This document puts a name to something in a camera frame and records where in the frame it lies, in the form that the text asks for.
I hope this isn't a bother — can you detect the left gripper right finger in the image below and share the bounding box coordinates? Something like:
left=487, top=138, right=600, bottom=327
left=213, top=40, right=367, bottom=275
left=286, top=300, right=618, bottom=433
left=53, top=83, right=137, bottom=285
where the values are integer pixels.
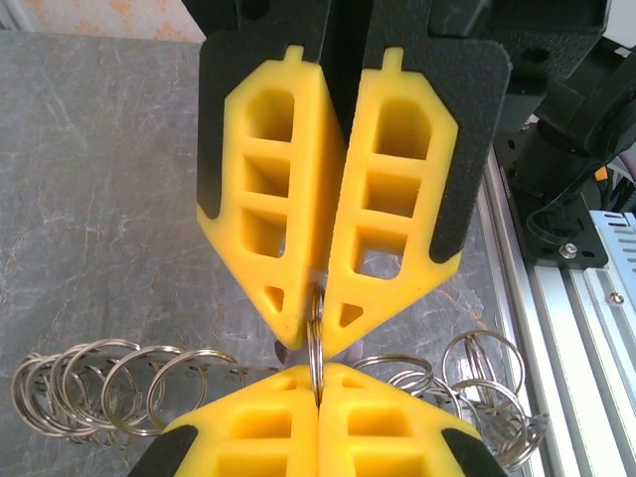
left=317, top=362, right=508, bottom=477

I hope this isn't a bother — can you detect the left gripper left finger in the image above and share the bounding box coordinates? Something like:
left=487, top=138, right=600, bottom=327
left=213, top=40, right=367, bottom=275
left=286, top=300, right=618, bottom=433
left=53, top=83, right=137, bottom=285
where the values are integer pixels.
left=128, top=362, right=320, bottom=477

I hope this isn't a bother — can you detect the metal key ring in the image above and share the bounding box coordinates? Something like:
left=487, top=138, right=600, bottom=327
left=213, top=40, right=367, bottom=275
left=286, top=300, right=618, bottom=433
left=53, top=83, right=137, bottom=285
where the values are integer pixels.
left=147, top=349, right=247, bottom=433
left=52, top=338, right=143, bottom=431
left=101, top=346, right=189, bottom=437
left=10, top=352, right=61, bottom=436
left=305, top=317, right=327, bottom=403
left=310, top=282, right=327, bottom=329
left=440, top=329, right=527, bottom=416
left=350, top=353, right=434, bottom=398

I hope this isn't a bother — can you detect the aluminium mounting rail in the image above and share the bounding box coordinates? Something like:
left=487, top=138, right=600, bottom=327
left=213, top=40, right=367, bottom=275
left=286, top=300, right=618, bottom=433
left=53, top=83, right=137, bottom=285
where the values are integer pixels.
left=476, top=148, right=636, bottom=477

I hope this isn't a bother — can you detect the grey slotted cable duct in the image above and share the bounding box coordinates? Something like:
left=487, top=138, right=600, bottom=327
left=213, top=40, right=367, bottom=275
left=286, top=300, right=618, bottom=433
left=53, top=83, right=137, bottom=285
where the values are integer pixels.
left=588, top=211, right=636, bottom=279

